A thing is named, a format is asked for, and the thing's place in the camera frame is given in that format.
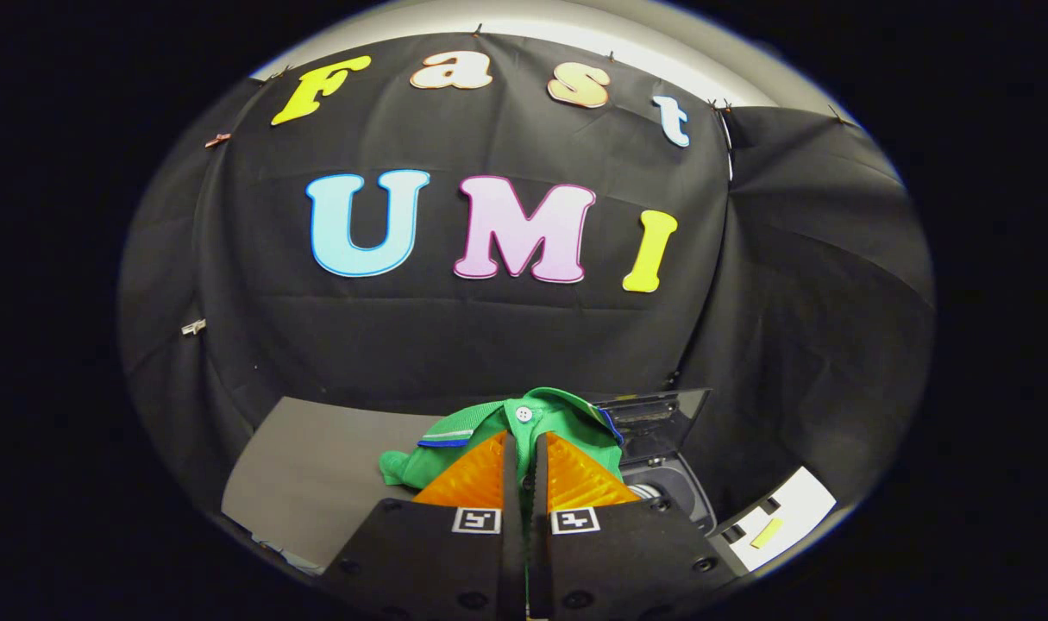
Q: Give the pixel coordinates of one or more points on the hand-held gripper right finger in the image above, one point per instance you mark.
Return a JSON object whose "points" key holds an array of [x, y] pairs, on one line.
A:
{"points": [[627, 561]]}

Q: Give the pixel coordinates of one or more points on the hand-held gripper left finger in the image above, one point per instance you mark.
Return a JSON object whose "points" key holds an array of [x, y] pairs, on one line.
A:
{"points": [[429, 561]]}

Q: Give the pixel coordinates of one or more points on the green polo shirt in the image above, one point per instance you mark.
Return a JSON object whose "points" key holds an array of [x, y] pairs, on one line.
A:
{"points": [[567, 418]]}

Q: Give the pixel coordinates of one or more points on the white board with yellow tab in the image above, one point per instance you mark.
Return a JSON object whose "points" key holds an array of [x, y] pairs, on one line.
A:
{"points": [[795, 509]]}

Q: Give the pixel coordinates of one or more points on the black backdrop cloth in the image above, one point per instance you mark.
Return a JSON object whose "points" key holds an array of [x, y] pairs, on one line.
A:
{"points": [[489, 345]]}

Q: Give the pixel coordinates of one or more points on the silver clip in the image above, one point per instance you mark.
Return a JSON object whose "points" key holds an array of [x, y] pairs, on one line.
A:
{"points": [[193, 327]]}

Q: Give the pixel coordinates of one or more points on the copper clip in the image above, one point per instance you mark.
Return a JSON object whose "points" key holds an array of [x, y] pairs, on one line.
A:
{"points": [[217, 139]]}

